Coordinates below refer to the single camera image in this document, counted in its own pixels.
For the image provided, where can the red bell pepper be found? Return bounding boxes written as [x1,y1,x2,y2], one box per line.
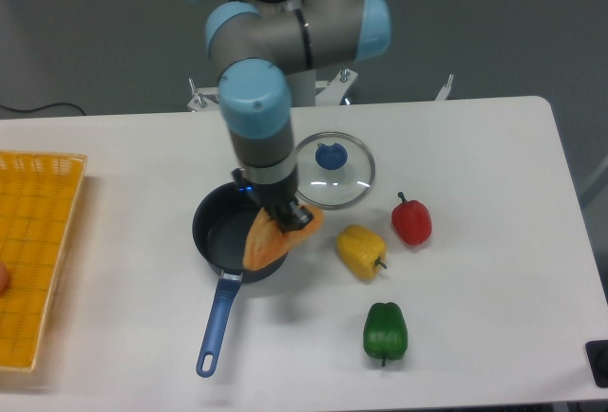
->
[390,192,432,246]

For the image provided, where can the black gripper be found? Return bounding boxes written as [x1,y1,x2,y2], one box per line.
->
[232,168,314,233]

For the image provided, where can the black cable on floor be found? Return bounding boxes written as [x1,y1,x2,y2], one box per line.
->
[0,103,87,117]

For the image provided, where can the black device at table edge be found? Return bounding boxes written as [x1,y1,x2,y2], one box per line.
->
[585,340,608,388]

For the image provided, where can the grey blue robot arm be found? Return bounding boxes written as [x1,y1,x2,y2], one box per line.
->
[205,0,391,232]

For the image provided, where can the dark pan blue handle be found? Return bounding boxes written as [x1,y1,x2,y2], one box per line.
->
[192,183,287,378]

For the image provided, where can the yellow bell pepper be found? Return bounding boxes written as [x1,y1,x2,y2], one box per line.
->
[336,225,387,282]

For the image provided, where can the green bell pepper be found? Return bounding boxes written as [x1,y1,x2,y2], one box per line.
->
[363,302,409,366]

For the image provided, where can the glass lid blue knob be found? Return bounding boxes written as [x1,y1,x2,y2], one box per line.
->
[296,131,376,210]

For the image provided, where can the yellow wicker basket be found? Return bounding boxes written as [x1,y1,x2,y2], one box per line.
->
[1,151,87,372]

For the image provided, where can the orange triangle bread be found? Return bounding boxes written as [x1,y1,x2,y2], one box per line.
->
[242,204,324,272]

